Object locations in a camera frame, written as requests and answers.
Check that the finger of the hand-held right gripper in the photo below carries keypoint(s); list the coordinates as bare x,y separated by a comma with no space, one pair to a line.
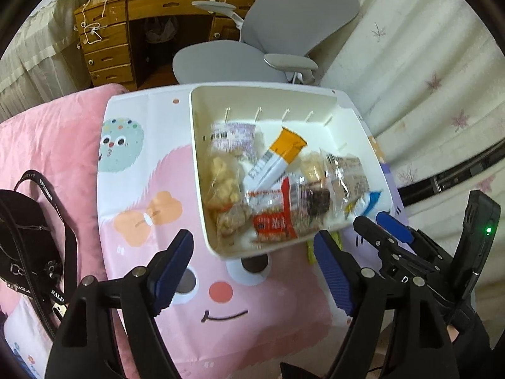
394,226
369,229

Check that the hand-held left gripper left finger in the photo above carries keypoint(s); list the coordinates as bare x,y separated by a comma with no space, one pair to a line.
173,268

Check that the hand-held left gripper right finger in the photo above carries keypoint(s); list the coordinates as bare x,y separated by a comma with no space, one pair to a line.
335,272

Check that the blue snowflake snack packet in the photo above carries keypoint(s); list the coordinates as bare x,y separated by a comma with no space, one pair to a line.
371,201

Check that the pale green snack packet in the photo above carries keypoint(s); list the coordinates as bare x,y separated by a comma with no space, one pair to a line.
310,253

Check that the clear beige biscuit packet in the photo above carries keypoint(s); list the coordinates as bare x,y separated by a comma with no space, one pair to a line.
349,173

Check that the clear red-edged brownie pack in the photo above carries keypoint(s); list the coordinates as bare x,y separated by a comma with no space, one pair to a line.
311,201

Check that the clear nut cluster snack pack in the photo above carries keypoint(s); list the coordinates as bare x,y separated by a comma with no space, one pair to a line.
234,219

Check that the silver red-edged snack packet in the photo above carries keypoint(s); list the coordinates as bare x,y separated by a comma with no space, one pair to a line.
272,223

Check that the white and orange snack packet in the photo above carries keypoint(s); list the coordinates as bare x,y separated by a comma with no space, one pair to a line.
272,162

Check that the purple and white snack packet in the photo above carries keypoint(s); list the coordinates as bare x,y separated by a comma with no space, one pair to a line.
234,134

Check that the white plastic storage box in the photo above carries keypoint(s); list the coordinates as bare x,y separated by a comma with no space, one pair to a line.
276,102

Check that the person's right forearm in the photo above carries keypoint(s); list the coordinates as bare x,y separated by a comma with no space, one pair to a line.
473,343

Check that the dark cloth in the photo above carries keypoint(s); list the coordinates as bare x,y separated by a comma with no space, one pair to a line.
296,371

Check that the black handbag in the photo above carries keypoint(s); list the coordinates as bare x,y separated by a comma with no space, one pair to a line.
19,225

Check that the cartoon printed quilt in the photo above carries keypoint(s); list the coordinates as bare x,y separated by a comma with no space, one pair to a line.
23,331

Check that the pink blanket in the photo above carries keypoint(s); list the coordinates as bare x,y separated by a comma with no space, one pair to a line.
59,134

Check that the white floral curtain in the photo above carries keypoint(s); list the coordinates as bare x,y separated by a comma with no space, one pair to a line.
414,47

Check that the grey office chair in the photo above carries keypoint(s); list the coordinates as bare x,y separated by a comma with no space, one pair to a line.
300,8

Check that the trash bin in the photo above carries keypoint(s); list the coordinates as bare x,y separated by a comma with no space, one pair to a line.
159,29

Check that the wooden desk with drawers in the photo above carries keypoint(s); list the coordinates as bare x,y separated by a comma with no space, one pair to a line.
165,4

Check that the dark window frame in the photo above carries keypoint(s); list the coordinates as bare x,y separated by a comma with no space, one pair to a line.
453,177

